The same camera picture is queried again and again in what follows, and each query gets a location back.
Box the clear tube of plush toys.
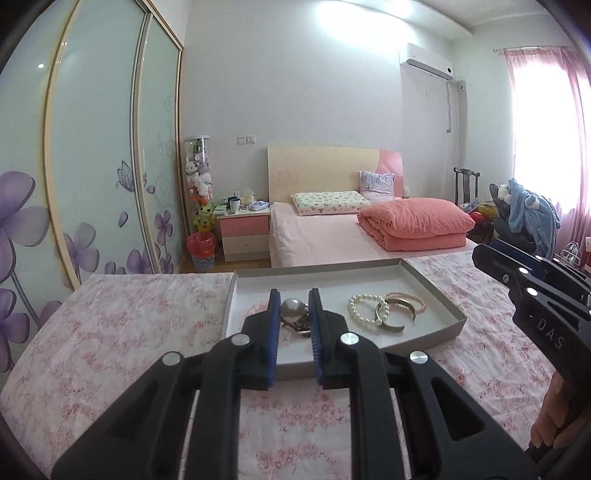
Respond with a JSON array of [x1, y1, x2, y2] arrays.
[[183, 135, 214, 234]]

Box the basket with red bag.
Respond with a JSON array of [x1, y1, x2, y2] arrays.
[[187, 232, 217, 272]]

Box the pink bed sheet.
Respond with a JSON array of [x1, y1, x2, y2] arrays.
[[269, 201, 481, 269]]

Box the red yellow toys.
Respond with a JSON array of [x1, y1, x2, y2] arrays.
[[465, 202, 498, 228]]

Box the pink sheer curtain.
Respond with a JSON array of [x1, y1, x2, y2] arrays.
[[502, 45, 591, 271]]

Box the grey cardboard tray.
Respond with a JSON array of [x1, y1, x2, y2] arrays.
[[221, 258, 467, 376]]

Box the cream pink headboard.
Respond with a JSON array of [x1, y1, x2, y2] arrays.
[[267, 144, 404, 205]]

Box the patterned cream pillow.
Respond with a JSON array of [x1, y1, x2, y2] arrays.
[[290, 190, 373, 217]]

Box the purple print pillow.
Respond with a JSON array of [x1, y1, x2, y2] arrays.
[[358, 171, 397, 200]]

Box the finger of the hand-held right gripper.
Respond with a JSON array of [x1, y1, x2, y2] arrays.
[[487, 239, 570, 283], [472, 244, 539, 305]]

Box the white air conditioner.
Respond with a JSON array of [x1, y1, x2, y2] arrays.
[[399, 42, 454, 82]]

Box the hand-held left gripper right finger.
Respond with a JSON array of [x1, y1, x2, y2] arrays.
[[308, 288, 542, 480]]

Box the person's right hand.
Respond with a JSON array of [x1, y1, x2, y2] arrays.
[[529, 369, 591, 452]]

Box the floral sliding door wardrobe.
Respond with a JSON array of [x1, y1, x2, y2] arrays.
[[0, 0, 186, 376]]

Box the large pearl ball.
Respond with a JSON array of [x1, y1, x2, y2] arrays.
[[281, 298, 307, 325]]

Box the peach pearl bracelet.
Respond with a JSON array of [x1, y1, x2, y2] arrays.
[[385, 290, 426, 320]]

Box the dark wooden chair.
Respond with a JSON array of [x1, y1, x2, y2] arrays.
[[453, 167, 481, 206]]

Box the pink nightstand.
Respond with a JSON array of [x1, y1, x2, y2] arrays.
[[213, 205, 271, 263]]

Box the blue plush garment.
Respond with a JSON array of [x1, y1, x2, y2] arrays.
[[496, 178, 562, 260]]

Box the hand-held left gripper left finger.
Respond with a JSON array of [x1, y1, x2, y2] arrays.
[[51, 289, 283, 480]]

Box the wide silver cuff bangle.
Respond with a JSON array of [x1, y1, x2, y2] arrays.
[[375, 298, 419, 334]]

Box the white pearl bracelet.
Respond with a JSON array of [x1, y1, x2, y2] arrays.
[[348, 293, 391, 329]]

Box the folded salmon quilt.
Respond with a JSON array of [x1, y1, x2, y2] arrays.
[[356, 198, 476, 253]]

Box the floral pink white bedsheet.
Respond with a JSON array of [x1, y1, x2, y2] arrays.
[[0, 251, 591, 480]]

